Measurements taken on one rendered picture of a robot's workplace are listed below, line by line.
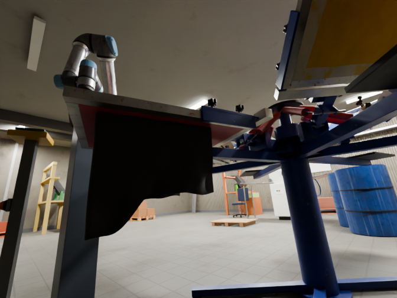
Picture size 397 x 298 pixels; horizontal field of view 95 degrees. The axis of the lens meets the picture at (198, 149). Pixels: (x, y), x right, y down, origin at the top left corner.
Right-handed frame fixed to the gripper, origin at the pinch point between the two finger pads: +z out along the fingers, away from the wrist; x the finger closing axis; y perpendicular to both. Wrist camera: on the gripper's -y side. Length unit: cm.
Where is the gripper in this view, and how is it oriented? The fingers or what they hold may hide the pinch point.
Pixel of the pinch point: (80, 125)
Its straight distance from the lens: 98.6
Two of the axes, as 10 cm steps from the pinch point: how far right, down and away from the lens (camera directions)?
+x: -8.9, -0.7, -4.5
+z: 0.7, 9.6, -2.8
